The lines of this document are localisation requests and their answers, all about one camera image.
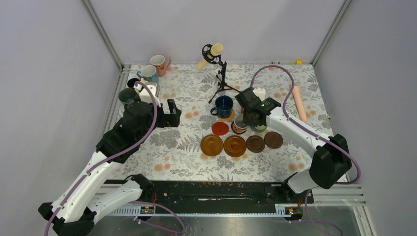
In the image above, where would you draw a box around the light green mug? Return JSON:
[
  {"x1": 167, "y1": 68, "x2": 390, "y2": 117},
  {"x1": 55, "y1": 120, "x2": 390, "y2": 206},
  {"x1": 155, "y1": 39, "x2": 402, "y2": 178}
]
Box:
[{"x1": 249, "y1": 125, "x2": 267, "y2": 133}]

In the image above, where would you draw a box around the small pink mug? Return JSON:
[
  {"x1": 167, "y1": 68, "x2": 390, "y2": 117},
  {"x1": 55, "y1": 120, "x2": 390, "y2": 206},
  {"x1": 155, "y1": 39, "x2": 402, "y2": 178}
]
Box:
[{"x1": 234, "y1": 114, "x2": 247, "y2": 127}]

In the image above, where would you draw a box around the woven rattan coaster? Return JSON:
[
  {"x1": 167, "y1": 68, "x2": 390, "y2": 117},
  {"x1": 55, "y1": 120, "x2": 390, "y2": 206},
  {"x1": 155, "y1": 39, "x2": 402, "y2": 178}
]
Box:
[{"x1": 217, "y1": 109, "x2": 236, "y2": 122}]

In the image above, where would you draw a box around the orange black face coaster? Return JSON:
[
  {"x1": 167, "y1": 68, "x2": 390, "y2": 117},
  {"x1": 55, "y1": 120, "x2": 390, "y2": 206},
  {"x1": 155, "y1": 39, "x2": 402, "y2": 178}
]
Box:
[{"x1": 231, "y1": 121, "x2": 248, "y2": 135}]

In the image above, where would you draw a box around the dark blue mug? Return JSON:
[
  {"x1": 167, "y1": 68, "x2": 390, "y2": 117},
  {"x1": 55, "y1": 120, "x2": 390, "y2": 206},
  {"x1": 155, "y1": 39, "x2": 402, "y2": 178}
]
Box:
[{"x1": 210, "y1": 95, "x2": 234, "y2": 118}]

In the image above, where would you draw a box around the dark brown coaster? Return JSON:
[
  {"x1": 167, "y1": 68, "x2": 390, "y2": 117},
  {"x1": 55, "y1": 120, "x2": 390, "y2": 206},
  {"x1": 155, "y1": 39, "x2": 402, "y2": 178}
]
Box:
[
  {"x1": 264, "y1": 131, "x2": 284, "y2": 149},
  {"x1": 246, "y1": 135, "x2": 266, "y2": 153}
]

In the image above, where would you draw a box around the red round coaster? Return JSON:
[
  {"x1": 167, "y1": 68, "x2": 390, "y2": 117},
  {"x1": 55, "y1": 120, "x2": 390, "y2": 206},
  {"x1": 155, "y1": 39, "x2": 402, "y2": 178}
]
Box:
[{"x1": 211, "y1": 122, "x2": 229, "y2": 136}]

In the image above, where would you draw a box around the brown wooden knob lid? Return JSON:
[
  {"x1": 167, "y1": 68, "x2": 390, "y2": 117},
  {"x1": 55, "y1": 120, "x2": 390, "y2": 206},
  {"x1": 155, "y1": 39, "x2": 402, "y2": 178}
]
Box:
[{"x1": 223, "y1": 135, "x2": 247, "y2": 157}]

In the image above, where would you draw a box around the brown wooden coaster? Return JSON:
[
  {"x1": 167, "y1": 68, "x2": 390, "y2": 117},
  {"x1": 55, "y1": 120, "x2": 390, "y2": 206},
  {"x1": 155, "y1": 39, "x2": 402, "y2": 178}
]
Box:
[{"x1": 200, "y1": 134, "x2": 223, "y2": 156}]

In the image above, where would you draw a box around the salmon mug with handle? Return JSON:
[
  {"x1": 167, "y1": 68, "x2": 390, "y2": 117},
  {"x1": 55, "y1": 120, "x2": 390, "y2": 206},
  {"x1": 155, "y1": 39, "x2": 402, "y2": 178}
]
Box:
[{"x1": 150, "y1": 55, "x2": 172, "y2": 77}]

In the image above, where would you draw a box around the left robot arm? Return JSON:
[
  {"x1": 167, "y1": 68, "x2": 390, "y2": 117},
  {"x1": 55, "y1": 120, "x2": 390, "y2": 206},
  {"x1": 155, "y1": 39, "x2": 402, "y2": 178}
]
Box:
[{"x1": 38, "y1": 99, "x2": 181, "y2": 236}]

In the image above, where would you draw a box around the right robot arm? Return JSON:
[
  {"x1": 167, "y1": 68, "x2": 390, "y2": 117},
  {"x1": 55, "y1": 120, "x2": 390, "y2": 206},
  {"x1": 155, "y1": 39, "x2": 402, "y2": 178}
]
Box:
[{"x1": 235, "y1": 88, "x2": 352, "y2": 203}]

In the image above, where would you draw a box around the dark green mug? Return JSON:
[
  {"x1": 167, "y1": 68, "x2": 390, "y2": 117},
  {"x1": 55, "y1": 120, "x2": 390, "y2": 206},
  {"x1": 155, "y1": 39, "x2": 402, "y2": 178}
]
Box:
[{"x1": 118, "y1": 88, "x2": 140, "y2": 107}]

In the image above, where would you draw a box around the pink cylindrical roller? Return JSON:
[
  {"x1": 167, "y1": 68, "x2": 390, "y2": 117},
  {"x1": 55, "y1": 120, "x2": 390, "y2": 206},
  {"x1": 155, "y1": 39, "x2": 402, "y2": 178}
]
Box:
[{"x1": 292, "y1": 85, "x2": 308, "y2": 122}]

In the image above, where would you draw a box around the black mug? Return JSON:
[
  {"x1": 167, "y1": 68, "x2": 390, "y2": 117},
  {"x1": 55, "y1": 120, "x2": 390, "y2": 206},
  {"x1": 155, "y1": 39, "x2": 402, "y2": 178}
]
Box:
[{"x1": 126, "y1": 78, "x2": 139, "y2": 88}]

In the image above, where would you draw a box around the blue patterned mug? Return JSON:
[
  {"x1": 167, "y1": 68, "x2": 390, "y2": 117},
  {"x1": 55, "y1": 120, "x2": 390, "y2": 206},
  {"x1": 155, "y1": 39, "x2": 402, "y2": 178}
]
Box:
[{"x1": 136, "y1": 65, "x2": 159, "y2": 84}]

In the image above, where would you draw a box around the floral table mat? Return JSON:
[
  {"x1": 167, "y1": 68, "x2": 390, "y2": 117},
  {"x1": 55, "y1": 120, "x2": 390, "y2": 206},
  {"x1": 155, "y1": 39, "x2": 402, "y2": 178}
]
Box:
[{"x1": 110, "y1": 64, "x2": 332, "y2": 181}]

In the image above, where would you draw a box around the black microphone tripod stand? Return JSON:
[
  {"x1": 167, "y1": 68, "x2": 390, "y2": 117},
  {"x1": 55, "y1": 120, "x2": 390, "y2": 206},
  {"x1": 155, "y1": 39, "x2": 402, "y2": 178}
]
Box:
[{"x1": 208, "y1": 61, "x2": 240, "y2": 104}]

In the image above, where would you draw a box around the cream microphone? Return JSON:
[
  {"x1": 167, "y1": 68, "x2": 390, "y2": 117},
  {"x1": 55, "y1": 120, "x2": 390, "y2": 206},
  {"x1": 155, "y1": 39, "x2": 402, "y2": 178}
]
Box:
[{"x1": 196, "y1": 43, "x2": 223, "y2": 71}]

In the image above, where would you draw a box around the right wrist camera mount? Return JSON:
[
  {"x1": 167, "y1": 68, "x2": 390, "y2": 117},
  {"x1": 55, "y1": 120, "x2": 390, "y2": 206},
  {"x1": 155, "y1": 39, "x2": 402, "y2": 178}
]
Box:
[{"x1": 253, "y1": 87, "x2": 266, "y2": 101}]

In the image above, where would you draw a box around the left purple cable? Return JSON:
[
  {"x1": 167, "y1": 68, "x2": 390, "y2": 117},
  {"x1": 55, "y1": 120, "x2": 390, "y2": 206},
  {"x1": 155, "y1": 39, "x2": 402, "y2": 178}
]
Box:
[{"x1": 43, "y1": 81, "x2": 158, "y2": 236}]

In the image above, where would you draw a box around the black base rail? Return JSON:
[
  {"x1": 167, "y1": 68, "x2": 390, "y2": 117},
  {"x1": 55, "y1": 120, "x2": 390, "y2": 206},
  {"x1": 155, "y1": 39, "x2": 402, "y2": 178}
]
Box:
[{"x1": 124, "y1": 175, "x2": 314, "y2": 214}]

